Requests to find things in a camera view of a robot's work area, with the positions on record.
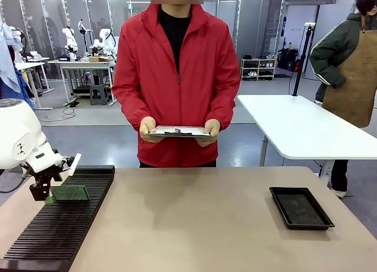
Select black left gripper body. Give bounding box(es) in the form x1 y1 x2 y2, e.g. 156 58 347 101
32 168 64 188

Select green PCB board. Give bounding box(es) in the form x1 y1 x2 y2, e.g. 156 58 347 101
50 185 91 203

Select red-sleeved left forearm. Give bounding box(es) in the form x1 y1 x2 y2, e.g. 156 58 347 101
206 80 242 134

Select red-sleeved right forearm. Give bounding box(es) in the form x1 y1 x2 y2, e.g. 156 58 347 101
111 80 156 132

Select black slotted PCB rack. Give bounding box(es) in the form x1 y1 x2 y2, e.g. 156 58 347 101
0 165 115 272

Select person's gloved right hand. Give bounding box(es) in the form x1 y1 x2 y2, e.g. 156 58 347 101
139 116 166 144

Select person's gloved left hand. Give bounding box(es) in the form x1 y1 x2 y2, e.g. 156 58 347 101
195 118 221 147

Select grey step stool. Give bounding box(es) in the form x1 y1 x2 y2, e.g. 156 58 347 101
89 84 109 106

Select person in blue jacket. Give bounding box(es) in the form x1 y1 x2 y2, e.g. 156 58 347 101
0 22 37 111

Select white background desk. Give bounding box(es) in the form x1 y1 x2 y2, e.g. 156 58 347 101
14 56 56 111

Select white background work table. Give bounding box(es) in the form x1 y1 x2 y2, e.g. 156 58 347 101
48 58 118 107

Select person in red jacket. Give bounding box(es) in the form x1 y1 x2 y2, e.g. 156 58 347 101
111 0 242 168

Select wooden shoe rack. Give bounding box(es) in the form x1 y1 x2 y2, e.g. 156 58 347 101
240 57 278 81

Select large white table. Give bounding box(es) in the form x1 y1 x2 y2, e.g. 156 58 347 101
236 94 377 186

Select black plastic tray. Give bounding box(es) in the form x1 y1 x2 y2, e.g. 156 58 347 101
269 187 336 231

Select black tripod pole white top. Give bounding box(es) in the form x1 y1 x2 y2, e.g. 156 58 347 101
290 22 316 97

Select person in brown apron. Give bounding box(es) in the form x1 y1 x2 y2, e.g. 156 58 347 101
309 0 377 200

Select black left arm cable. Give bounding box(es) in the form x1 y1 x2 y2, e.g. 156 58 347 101
0 164 32 194

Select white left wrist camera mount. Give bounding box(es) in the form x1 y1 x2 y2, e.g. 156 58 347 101
67 152 82 177

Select floor cables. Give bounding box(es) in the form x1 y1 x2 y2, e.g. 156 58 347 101
43 99 80 123

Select black bags by wall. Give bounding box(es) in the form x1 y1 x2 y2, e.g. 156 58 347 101
277 47 302 71

